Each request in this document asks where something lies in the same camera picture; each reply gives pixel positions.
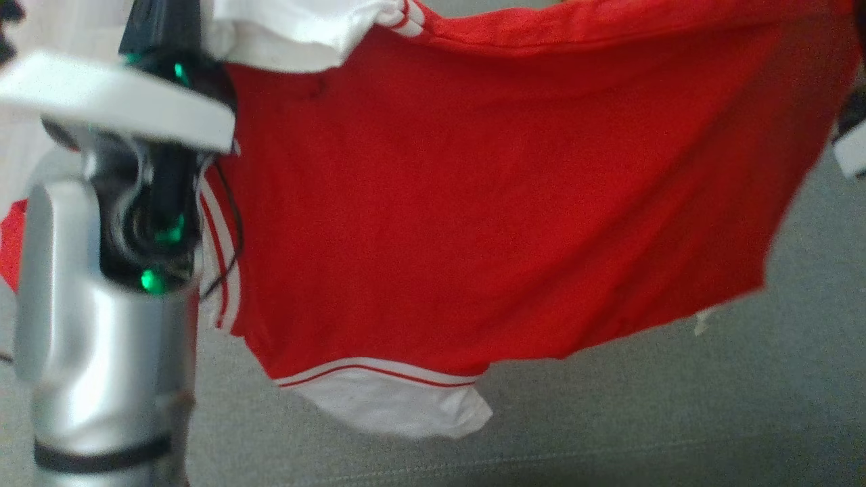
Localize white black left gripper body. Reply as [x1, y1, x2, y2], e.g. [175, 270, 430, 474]
[0, 0, 236, 153]

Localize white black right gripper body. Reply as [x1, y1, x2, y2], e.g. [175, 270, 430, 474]
[831, 88, 866, 180]

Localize red and white striped garment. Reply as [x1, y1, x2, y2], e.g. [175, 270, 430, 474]
[200, 0, 866, 439]

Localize red jersey with number 23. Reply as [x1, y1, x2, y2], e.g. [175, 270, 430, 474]
[0, 198, 29, 293]

